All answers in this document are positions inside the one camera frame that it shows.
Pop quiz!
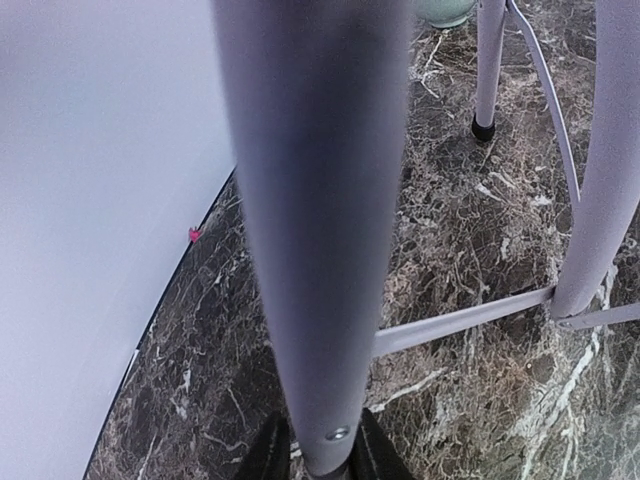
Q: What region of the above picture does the white folding tripod stand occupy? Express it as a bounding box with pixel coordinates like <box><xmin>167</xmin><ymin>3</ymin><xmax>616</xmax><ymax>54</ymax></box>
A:
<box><xmin>213</xmin><ymin>1</ymin><xmax>639</xmax><ymax>479</ymax></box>

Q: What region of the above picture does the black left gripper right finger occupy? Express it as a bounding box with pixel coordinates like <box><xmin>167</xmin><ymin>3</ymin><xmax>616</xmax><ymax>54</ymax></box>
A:
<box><xmin>349</xmin><ymin>408</ymin><xmax>414</xmax><ymax>480</ymax></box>

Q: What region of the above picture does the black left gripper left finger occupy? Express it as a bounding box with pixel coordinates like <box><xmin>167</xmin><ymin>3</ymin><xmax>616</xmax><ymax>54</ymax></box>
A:
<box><xmin>242</xmin><ymin>413</ymin><xmax>290</xmax><ymax>480</ymax></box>

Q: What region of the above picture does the pale green ceramic bowl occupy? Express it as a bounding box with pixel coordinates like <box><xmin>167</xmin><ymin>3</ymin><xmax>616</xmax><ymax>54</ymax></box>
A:
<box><xmin>412</xmin><ymin>0</ymin><xmax>476</xmax><ymax>29</ymax></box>

